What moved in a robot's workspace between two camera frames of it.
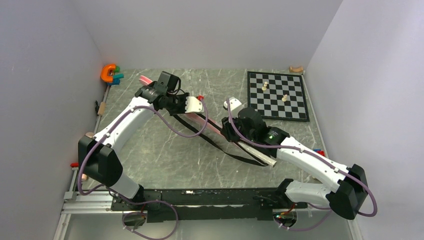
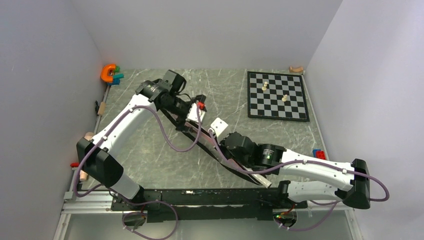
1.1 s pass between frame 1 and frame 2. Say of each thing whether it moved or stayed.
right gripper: moved
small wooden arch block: stayed
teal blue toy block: stayed
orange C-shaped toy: stayed
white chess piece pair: stayed
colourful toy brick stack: stayed
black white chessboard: stayed
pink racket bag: moved
